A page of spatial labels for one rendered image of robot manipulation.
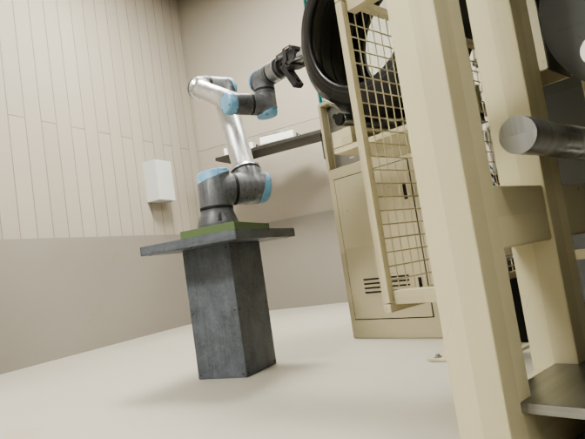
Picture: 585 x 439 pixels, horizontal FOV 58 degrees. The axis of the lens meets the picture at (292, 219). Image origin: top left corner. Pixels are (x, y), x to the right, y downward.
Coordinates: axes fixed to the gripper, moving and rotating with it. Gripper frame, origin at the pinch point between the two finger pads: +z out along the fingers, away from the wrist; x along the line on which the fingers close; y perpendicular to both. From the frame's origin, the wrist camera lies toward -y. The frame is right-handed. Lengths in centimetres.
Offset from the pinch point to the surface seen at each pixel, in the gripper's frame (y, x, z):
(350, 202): -51, 61, -45
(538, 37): -22, 19, 75
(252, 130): 70, 206, -287
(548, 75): -30, 37, 69
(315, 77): -15.0, -12.3, 9.7
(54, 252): -41, -8, -285
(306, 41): -1.0, -12.7, 8.8
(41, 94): 84, -4, -286
